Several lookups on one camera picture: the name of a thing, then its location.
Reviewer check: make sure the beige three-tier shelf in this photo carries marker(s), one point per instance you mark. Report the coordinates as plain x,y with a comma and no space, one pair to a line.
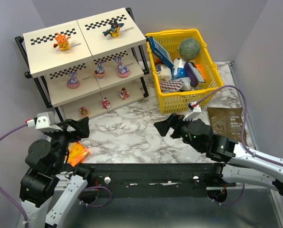
49,66

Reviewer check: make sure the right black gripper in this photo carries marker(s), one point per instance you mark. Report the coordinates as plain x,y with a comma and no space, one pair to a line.
177,127

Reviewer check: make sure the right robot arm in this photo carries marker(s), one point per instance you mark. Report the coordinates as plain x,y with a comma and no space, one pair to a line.
241,164

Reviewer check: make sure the blue white pouch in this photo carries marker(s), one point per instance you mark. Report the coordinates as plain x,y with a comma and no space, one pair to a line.
178,70

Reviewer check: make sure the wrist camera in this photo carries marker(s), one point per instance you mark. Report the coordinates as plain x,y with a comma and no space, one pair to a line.
194,111
46,122

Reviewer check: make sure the cream paper roll pack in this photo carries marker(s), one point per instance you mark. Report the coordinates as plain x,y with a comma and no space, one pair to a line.
163,73

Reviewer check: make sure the green textured ball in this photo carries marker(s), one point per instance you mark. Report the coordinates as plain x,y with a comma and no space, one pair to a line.
189,49

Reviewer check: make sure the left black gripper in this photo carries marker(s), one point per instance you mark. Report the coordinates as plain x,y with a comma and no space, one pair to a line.
66,130

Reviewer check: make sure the striped pink grey sponge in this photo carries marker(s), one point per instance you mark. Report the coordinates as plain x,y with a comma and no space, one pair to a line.
171,86

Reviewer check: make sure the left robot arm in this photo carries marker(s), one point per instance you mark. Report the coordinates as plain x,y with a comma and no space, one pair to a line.
46,160

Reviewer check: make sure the purple bunny donut toy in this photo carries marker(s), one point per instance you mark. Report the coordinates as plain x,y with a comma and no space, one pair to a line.
123,71

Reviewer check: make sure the black yellow bat toy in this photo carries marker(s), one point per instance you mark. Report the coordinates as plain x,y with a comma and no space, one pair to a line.
114,30

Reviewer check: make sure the red pink bear toy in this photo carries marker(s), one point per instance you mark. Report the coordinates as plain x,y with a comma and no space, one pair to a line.
124,94

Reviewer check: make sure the purple creature pink donut toy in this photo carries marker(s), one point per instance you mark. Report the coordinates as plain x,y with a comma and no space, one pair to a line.
73,81

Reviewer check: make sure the purple bunny orange cup toy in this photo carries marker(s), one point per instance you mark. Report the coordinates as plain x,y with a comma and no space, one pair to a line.
100,72

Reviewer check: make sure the orange dragon toy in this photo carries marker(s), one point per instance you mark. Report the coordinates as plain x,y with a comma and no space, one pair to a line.
62,42

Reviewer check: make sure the orange Scrub Daddy box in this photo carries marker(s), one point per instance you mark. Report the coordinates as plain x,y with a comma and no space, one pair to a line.
77,153

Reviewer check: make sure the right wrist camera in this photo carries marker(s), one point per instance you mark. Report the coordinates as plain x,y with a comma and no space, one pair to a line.
194,111

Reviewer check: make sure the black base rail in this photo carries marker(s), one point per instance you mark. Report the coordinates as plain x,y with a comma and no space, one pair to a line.
150,180

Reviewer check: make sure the blue Harry's box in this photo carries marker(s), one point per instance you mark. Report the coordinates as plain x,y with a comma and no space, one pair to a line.
160,52

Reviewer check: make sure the dark purple box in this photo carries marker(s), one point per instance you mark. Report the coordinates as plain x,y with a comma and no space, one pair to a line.
194,74

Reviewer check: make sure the brown coffee bag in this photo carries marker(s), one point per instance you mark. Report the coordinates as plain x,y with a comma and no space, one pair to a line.
226,122

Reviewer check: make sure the small red pink toy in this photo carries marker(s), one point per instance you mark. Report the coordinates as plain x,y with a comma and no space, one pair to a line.
106,103

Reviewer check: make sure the pink bear strawberry toy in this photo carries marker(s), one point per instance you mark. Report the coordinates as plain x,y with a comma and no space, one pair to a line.
84,112

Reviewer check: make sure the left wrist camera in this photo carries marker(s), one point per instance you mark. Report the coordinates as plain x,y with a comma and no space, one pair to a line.
46,122

